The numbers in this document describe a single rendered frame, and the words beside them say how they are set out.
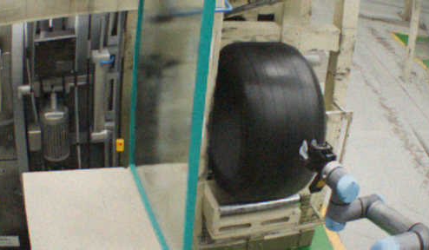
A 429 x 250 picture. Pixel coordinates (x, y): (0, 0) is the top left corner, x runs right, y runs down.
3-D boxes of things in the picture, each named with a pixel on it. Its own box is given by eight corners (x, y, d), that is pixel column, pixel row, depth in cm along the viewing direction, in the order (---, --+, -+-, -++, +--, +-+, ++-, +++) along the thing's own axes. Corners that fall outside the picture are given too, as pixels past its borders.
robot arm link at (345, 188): (338, 208, 172) (343, 183, 169) (323, 192, 182) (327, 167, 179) (359, 203, 175) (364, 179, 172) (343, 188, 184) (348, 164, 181)
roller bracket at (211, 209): (211, 230, 222) (214, 209, 217) (181, 171, 254) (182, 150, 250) (220, 228, 223) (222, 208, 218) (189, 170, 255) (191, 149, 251)
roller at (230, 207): (215, 217, 223) (215, 206, 223) (212, 213, 228) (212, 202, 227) (301, 204, 234) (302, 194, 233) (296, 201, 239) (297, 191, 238)
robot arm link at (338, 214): (357, 228, 181) (364, 200, 177) (328, 235, 178) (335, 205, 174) (347, 218, 188) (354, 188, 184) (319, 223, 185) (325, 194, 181)
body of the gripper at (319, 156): (326, 140, 195) (342, 154, 184) (322, 163, 198) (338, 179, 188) (306, 141, 193) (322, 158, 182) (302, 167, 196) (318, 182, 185)
